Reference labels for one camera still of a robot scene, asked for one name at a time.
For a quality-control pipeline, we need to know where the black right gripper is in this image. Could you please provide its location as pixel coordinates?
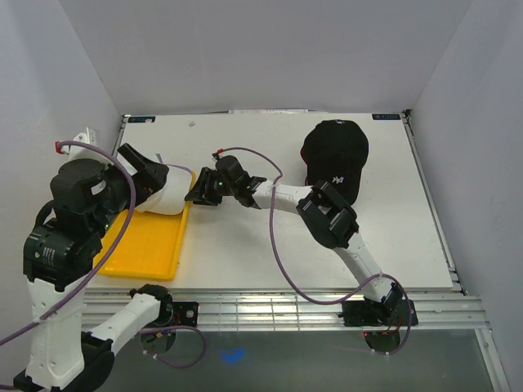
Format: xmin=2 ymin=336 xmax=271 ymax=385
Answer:
xmin=185 ymin=167 xmax=238 ymax=207

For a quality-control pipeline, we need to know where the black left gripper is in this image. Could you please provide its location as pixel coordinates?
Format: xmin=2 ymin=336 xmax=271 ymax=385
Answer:
xmin=88 ymin=141 xmax=168 ymax=235

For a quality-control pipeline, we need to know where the white baseball cap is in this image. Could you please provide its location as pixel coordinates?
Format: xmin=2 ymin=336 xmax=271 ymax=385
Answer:
xmin=136 ymin=163 xmax=193 ymax=216

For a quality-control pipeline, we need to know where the black baseball cap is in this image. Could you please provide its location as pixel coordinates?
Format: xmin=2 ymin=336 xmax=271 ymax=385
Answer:
xmin=303 ymin=119 xmax=369 ymax=205

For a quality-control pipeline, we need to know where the red baseball cap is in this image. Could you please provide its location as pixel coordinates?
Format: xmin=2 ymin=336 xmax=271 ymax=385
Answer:
xmin=300 ymin=146 xmax=309 ymax=165

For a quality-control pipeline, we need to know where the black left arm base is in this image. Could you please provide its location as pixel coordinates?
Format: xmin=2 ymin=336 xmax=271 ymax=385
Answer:
xmin=140 ymin=302 xmax=199 ymax=354

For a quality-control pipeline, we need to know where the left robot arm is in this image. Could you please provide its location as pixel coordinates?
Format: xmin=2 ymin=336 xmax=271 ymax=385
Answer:
xmin=13 ymin=145 xmax=173 ymax=391

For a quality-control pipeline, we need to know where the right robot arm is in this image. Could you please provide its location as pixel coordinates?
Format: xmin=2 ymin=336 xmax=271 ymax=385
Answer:
xmin=185 ymin=155 xmax=403 ymax=326

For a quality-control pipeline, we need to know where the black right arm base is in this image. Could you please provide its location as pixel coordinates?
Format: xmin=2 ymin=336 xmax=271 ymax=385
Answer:
xmin=338 ymin=299 xmax=418 ymax=355

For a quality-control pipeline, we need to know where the yellow plastic tray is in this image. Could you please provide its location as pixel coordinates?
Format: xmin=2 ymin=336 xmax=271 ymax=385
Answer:
xmin=92 ymin=171 xmax=197 ymax=282

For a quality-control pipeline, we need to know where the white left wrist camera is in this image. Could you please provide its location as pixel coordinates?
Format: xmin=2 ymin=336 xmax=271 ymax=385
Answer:
xmin=55 ymin=127 xmax=99 ymax=161

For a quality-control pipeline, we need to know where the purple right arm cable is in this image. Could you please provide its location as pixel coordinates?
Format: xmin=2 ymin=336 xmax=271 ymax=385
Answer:
xmin=218 ymin=146 xmax=413 ymax=356

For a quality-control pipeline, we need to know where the aluminium table edge rail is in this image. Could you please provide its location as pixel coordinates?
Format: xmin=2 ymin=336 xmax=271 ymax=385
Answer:
xmin=81 ymin=287 xmax=491 ymax=332

